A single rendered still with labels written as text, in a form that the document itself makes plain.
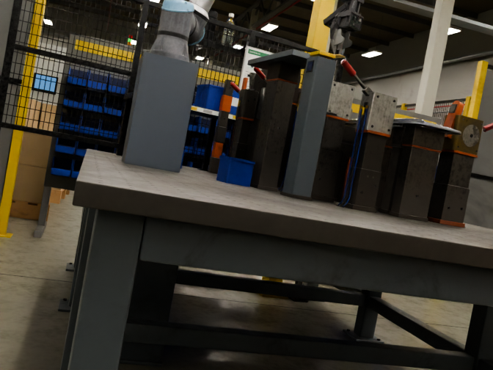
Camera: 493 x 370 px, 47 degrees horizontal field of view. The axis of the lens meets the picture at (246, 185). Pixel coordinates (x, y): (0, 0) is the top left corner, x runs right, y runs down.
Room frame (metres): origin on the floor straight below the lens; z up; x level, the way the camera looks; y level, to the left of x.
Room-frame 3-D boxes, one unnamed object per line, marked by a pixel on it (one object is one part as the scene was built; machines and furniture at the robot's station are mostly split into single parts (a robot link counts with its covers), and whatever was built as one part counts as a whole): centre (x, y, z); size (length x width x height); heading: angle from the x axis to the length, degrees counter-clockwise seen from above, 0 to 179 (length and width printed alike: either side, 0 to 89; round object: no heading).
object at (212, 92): (3.15, 0.20, 1.10); 0.30 x 0.17 x 0.13; 120
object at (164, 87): (2.13, 0.37, 0.90); 0.20 x 0.20 x 0.40; 16
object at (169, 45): (2.13, 0.37, 1.15); 0.15 x 0.15 x 0.10
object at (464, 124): (1.91, -0.69, 0.88); 0.14 x 0.09 x 0.36; 114
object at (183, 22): (2.13, 0.37, 1.27); 0.13 x 0.12 x 0.14; 170
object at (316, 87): (1.79, -0.16, 0.92); 0.08 x 0.08 x 0.44; 24
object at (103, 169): (2.32, -0.16, 0.68); 2.56 x 1.61 x 0.04; 16
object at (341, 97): (2.00, -0.24, 0.90); 0.13 x 0.08 x 0.41; 114
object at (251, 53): (3.34, 0.05, 1.30); 0.23 x 0.02 x 0.31; 114
